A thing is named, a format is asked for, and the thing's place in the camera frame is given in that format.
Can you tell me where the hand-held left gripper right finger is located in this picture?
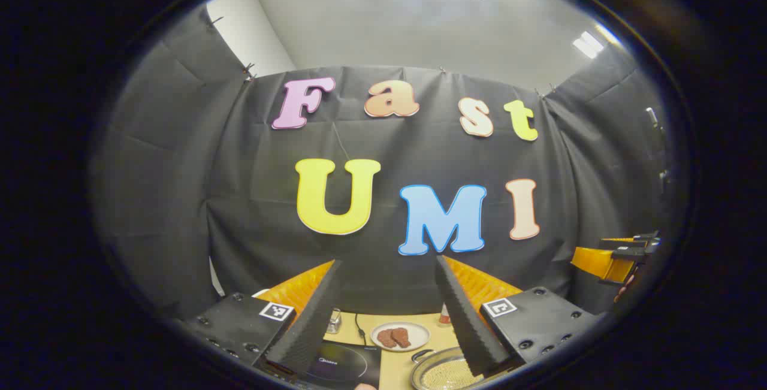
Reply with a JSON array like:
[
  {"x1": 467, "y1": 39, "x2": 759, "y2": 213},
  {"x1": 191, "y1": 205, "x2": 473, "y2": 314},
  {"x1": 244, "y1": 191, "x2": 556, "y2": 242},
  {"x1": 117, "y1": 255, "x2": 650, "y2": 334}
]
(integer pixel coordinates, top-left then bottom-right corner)
[{"x1": 434, "y1": 255, "x2": 600, "y2": 379}]

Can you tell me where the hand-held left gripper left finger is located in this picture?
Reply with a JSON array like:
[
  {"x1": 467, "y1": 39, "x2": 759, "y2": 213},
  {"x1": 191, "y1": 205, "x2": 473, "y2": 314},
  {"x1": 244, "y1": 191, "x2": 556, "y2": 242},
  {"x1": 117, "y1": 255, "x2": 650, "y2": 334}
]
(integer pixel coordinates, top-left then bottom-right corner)
[{"x1": 180, "y1": 259, "x2": 343, "y2": 379}]

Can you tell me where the black induction cooktop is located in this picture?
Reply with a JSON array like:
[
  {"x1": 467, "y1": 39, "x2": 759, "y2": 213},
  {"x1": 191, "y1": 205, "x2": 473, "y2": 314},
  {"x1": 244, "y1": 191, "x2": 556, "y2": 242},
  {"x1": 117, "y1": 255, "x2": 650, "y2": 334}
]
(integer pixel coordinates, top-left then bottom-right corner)
[{"x1": 303, "y1": 342, "x2": 382, "y2": 389}]

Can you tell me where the steel pot with black handles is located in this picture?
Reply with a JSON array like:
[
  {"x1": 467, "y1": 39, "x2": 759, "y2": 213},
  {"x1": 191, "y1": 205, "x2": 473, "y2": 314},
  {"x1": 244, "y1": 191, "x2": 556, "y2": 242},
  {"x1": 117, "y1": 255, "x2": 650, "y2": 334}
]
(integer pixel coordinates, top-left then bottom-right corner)
[{"x1": 410, "y1": 347, "x2": 516, "y2": 390}]

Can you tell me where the white round plate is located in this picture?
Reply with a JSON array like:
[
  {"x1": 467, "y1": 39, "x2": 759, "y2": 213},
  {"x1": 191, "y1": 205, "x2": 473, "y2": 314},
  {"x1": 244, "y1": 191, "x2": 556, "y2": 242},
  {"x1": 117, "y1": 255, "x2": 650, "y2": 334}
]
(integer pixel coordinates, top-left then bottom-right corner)
[{"x1": 370, "y1": 322, "x2": 431, "y2": 352}]

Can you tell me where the pile of soybeans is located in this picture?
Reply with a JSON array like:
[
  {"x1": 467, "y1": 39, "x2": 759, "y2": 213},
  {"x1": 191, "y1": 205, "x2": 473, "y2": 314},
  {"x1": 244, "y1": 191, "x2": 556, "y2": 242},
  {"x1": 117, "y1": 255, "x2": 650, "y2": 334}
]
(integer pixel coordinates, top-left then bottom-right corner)
[{"x1": 421, "y1": 359, "x2": 480, "y2": 389}]

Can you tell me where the black backdrop cloth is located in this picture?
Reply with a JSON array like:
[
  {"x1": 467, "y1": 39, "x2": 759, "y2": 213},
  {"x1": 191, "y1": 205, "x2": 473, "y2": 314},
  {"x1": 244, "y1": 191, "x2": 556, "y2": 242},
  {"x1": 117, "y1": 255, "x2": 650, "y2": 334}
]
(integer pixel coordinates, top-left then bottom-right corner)
[{"x1": 90, "y1": 4, "x2": 675, "y2": 322}]

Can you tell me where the small ceiling light panel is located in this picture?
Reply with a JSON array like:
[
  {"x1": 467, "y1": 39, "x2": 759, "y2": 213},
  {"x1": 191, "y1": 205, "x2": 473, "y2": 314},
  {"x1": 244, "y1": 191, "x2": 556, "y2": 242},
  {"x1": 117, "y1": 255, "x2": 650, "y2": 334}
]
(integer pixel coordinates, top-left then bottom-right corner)
[{"x1": 572, "y1": 31, "x2": 606, "y2": 59}]

